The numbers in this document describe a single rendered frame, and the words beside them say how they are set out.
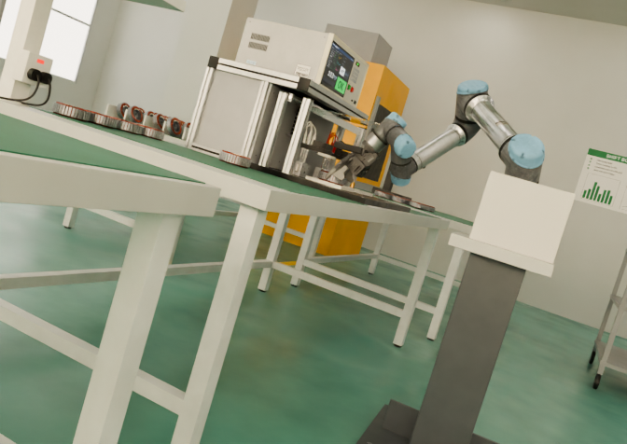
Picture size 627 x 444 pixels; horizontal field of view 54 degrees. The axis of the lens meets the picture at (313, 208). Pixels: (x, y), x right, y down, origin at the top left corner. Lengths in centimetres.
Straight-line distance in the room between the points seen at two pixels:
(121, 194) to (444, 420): 156
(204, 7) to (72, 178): 588
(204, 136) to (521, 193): 117
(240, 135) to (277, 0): 677
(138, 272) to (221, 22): 553
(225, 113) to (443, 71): 576
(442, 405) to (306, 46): 138
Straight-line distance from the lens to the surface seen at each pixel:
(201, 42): 650
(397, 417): 228
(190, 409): 156
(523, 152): 212
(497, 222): 202
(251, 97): 233
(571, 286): 753
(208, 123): 240
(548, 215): 203
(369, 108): 608
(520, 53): 785
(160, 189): 89
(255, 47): 252
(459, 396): 214
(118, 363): 104
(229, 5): 645
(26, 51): 198
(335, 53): 243
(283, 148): 249
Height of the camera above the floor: 83
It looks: 4 degrees down
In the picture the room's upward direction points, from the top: 17 degrees clockwise
